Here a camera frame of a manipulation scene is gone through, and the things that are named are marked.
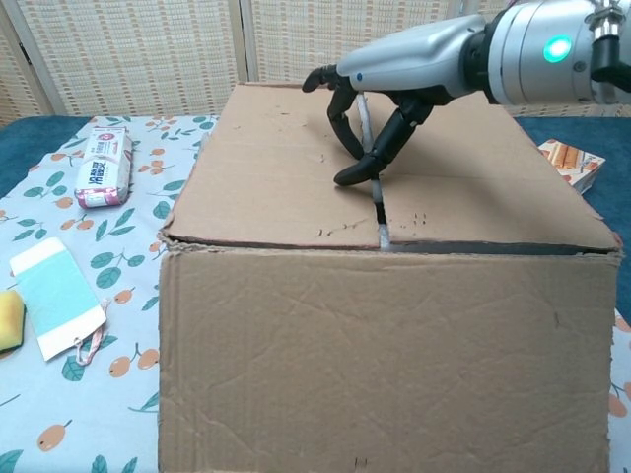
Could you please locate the yellow sponge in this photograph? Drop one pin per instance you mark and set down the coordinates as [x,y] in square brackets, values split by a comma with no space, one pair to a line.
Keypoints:
[10,320]

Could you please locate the pink white snack packet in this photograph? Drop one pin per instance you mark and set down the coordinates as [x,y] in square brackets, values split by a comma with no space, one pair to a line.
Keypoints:
[103,167]

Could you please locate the large brown cardboard box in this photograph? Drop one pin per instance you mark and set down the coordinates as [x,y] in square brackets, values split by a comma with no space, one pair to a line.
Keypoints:
[345,369]

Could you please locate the orange snack box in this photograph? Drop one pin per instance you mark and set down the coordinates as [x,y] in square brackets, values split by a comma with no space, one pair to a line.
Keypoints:
[577,162]

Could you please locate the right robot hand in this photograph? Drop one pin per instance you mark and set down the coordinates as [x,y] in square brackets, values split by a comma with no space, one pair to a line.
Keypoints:
[409,64]

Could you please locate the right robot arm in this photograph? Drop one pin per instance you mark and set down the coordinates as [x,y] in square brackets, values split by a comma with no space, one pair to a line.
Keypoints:
[532,74]

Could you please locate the floral tablecloth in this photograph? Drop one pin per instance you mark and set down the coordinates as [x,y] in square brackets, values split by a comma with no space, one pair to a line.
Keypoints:
[74,419]

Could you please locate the woven bamboo folding screen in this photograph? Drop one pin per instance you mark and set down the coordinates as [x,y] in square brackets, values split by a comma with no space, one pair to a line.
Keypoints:
[148,49]

